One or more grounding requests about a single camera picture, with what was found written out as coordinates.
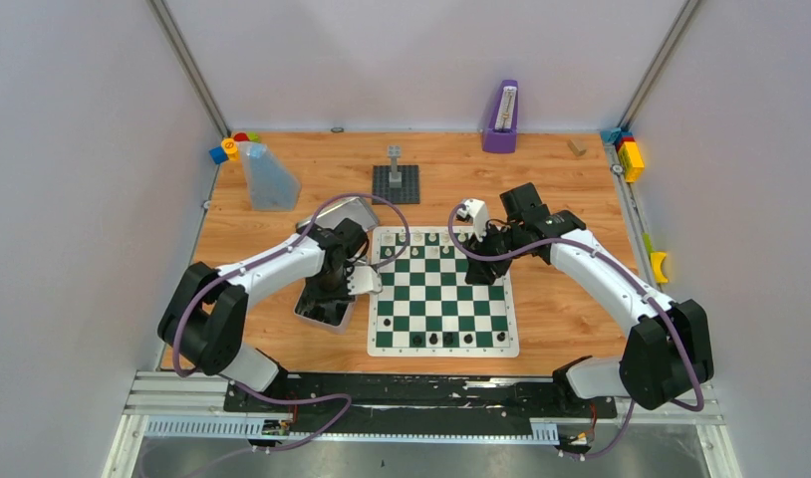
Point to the yellow curved toy piece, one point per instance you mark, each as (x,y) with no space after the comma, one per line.
(657,259)

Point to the grey lego tower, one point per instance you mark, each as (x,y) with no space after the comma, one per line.
(395,174)

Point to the yellow toy block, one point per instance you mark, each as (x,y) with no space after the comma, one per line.
(631,161)

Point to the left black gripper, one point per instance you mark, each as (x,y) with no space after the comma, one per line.
(323,301)

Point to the metal tin with black pieces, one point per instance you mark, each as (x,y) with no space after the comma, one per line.
(335,325)

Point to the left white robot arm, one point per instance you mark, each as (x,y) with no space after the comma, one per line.
(205,318)

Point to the metal tin lid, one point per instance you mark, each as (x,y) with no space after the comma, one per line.
(355,208)

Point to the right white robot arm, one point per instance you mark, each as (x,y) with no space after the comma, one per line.
(667,356)

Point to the green white chess mat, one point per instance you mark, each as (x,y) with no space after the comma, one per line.
(424,291)

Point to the small wooden block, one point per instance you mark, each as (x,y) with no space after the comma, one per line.
(577,147)

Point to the purple metronome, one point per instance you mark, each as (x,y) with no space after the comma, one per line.
(499,130)

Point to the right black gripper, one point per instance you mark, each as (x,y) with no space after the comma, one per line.
(486,274)

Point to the translucent blue plastic container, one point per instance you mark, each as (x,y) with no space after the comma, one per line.
(271,185)

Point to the dark grey lego baseplate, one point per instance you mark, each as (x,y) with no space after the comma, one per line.
(406,191)

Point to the colourful toy blocks left corner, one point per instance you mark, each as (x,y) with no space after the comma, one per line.
(230,148)

